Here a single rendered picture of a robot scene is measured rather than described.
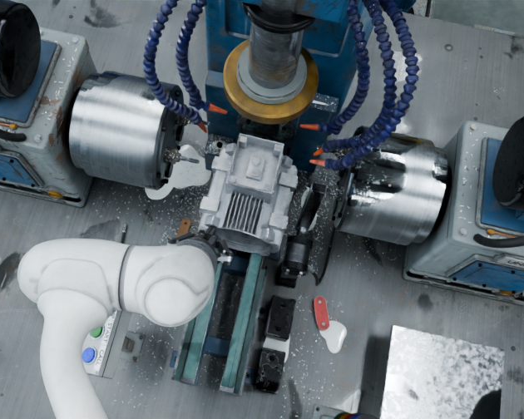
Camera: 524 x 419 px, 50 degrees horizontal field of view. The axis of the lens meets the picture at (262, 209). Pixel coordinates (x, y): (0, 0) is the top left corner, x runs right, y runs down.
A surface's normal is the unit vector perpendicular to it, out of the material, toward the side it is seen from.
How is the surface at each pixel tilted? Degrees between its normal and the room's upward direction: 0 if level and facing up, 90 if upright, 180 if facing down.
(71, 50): 0
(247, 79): 0
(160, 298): 27
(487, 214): 0
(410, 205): 40
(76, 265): 15
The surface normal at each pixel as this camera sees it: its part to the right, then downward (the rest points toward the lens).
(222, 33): -0.21, 0.92
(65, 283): -0.04, -0.59
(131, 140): -0.06, 0.21
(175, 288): 0.15, -0.11
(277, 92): 0.06, -0.33
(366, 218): -0.15, 0.65
